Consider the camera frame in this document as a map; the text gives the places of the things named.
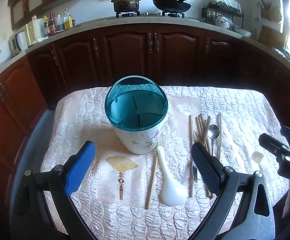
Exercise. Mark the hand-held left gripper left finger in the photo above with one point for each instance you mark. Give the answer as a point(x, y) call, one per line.
point(81, 167)

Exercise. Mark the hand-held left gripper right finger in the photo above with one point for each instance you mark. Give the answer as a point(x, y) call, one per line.
point(207, 170)

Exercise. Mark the metal fork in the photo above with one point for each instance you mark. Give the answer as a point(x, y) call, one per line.
point(194, 172)

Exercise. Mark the metal spoon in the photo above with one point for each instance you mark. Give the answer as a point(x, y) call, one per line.
point(214, 131)

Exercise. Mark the white ceramic spoon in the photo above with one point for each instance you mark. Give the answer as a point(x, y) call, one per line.
point(171, 192)

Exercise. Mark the dark brown wooden chopstick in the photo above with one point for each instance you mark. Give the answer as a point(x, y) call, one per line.
point(207, 125)

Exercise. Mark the teal-rimmed floral utensil holder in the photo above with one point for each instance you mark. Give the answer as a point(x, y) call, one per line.
point(140, 140)

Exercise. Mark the cream quilted tablecloth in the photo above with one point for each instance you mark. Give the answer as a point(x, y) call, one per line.
point(85, 217)

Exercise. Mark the wooden cutting board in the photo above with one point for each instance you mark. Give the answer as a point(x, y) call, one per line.
point(272, 37)

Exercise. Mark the hanging utensil basket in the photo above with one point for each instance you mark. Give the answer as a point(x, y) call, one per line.
point(272, 12)

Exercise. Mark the floral ceramic bowl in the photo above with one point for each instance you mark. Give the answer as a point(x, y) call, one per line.
point(223, 22)

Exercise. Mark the white electric kettle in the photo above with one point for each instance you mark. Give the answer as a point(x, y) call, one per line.
point(22, 41)

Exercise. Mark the cream microwave oven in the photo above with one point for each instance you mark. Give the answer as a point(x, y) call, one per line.
point(31, 33)

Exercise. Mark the dark sauce bottle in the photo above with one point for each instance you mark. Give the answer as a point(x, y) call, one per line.
point(46, 27)

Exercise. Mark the black dish rack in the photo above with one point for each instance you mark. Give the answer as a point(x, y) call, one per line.
point(206, 15)

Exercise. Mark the small dark bottle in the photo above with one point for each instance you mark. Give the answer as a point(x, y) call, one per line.
point(73, 22)

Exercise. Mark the clear bottle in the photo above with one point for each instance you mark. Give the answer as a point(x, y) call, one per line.
point(60, 23)

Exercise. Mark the red label sauce bottle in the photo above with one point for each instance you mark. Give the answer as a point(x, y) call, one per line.
point(52, 23)

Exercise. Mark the yellow oil bottle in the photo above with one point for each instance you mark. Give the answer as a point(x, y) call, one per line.
point(67, 21)

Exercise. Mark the white cloth cover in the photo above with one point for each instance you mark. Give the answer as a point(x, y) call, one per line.
point(227, 1)

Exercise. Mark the gas stove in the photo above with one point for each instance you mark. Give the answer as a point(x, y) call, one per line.
point(147, 13)

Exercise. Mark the black wok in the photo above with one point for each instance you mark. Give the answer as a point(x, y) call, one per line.
point(171, 5)

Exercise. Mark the steel cooking pot with lid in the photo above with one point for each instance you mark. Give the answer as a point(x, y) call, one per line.
point(126, 3)

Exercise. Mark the white wall outlet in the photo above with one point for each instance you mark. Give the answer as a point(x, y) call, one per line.
point(4, 37)

